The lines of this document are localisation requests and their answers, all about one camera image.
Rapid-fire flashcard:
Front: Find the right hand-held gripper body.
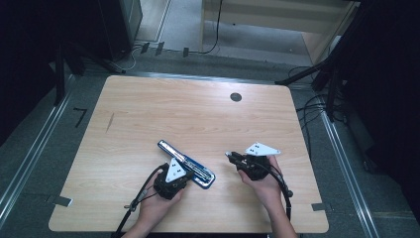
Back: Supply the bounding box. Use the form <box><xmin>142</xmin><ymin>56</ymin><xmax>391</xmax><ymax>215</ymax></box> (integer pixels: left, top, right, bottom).
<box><xmin>235</xmin><ymin>142</ymin><xmax>282</xmax><ymax>181</ymax></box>

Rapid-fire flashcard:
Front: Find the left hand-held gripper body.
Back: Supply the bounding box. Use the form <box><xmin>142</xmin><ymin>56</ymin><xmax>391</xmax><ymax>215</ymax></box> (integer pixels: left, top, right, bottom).
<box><xmin>153</xmin><ymin>158</ymin><xmax>186</xmax><ymax>201</ymax></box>

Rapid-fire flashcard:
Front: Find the blue stapler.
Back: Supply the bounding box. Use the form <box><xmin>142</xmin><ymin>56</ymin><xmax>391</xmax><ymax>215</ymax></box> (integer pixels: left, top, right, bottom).
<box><xmin>157</xmin><ymin>139</ymin><xmax>217</xmax><ymax>190</ymax></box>

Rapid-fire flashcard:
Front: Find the person's left hand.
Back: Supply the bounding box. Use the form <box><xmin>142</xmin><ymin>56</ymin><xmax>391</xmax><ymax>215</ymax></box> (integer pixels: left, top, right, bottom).
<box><xmin>137</xmin><ymin>182</ymin><xmax>186</xmax><ymax>229</ymax></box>

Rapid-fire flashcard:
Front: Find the person's right hand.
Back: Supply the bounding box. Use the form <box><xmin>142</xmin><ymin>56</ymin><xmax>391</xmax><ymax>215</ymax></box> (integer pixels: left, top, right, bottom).
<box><xmin>237</xmin><ymin>155</ymin><xmax>285</xmax><ymax>212</ymax></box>

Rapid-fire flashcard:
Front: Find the black stand leg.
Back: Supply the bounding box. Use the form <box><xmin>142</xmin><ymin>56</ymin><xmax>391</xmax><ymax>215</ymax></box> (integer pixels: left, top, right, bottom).
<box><xmin>274</xmin><ymin>59</ymin><xmax>331</xmax><ymax>86</ymax></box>

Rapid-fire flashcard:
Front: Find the grey tape piece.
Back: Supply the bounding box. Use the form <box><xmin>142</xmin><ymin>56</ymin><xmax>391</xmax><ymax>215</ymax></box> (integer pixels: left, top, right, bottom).
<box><xmin>46</xmin><ymin>194</ymin><xmax>73</xmax><ymax>208</ymax></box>

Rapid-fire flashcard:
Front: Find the dark cabinet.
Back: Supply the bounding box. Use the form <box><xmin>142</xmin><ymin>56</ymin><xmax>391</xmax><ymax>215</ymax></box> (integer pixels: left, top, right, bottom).
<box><xmin>98</xmin><ymin>0</ymin><xmax>144</xmax><ymax>62</ymax></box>

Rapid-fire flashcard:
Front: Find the left hand-held gripper cable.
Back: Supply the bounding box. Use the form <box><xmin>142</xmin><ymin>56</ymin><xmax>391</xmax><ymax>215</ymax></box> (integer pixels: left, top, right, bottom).
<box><xmin>112</xmin><ymin>165</ymin><xmax>164</xmax><ymax>238</ymax></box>

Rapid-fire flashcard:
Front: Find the hand-held gripper cable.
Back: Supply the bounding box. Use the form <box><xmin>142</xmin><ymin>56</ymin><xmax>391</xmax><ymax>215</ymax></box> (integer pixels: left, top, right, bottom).
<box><xmin>254</xmin><ymin>162</ymin><xmax>295</xmax><ymax>222</ymax></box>
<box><xmin>112</xmin><ymin>165</ymin><xmax>164</xmax><ymax>238</ymax></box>

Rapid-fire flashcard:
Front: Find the black floor cable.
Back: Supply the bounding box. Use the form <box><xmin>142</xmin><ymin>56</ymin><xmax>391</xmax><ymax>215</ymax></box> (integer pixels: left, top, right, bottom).
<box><xmin>295</xmin><ymin>102</ymin><xmax>328</xmax><ymax>115</ymax></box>
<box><xmin>301</xmin><ymin>93</ymin><xmax>328</xmax><ymax>161</ymax></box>

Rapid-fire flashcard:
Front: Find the right hand-held gripper cable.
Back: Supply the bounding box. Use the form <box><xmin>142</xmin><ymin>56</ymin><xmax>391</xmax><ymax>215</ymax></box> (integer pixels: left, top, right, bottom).
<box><xmin>254</xmin><ymin>162</ymin><xmax>295</xmax><ymax>222</ymax></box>

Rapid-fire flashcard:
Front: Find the metal floor rail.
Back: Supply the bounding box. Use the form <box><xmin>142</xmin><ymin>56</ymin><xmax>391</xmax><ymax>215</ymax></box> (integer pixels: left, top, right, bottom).
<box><xmin>0</xmin><ymin>73</ymin><xmax>75</xmax><ymax>229</ymax></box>
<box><xmin>320</xmin><ymin>110</ymin><xmax>380</xmax><ymax>238</ymax></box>

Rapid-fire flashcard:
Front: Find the white floor cable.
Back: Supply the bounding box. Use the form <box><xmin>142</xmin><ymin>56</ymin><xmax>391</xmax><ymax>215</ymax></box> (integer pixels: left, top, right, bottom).
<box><xmin>126</xmin><ymin>45</ymin><xmax>140</xmax><ymax>72</ymax></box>

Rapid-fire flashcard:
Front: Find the black hanging cable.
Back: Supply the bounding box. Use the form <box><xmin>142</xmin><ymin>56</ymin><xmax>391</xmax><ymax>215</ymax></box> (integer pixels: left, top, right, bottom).
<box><xmin>189</xmin><ymin>0</ymin><xmax>223</xmax><ymax>56</ymax></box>

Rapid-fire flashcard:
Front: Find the light wooden furniture frame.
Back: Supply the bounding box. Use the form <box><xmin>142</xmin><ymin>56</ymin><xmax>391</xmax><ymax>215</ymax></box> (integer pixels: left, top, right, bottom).
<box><xmin>199</xmin><ymin>0</ymin><xmax>361</xmax><ymax>65</ymax></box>

